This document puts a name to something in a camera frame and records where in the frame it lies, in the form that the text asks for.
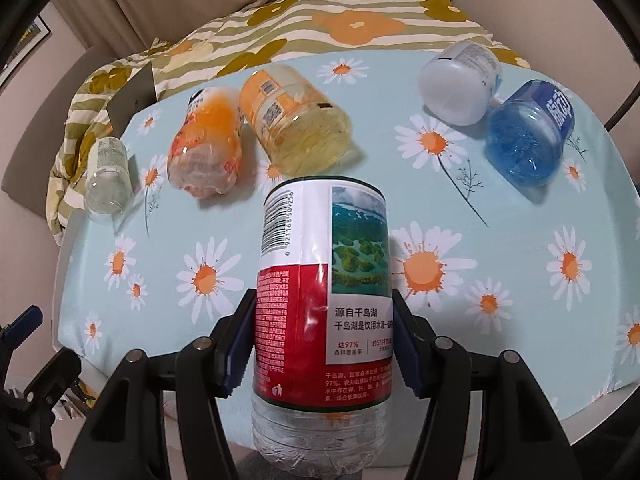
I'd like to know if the red label clear cup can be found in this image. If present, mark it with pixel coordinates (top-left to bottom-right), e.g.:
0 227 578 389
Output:
253 177 394 479

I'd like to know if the green label clear cup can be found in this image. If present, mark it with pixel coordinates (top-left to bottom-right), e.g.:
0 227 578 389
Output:
85 136 134 220

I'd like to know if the blue plastic cup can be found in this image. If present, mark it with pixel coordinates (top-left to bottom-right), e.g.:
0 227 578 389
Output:
485 79 575 188

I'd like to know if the orange cartoon label cup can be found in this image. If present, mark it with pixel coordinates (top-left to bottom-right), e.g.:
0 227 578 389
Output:
167 87 244 200

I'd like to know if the white frosted cup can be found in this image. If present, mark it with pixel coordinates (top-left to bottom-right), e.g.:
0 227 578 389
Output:
418 41 502 127

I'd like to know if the yellow label clear cup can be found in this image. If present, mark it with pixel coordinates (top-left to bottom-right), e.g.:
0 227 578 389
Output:
240 64 355 177

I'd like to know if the daisy print blue tablecloth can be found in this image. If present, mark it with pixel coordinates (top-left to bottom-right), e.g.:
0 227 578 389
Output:
56 51 639 417

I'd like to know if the grey bed headboard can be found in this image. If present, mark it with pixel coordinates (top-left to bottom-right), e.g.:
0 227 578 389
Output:
1 47 115 219

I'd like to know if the dark grey laptop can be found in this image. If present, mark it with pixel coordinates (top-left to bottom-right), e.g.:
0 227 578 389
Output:
106 63 157 138

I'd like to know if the floral striped quilt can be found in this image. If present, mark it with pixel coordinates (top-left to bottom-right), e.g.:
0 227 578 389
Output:
46 0 529 243

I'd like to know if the black cable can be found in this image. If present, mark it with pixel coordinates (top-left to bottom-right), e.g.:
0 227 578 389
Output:
603 93 640 134

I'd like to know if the framed wall picture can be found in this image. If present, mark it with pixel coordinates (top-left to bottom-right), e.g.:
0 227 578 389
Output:
0 15 51 86

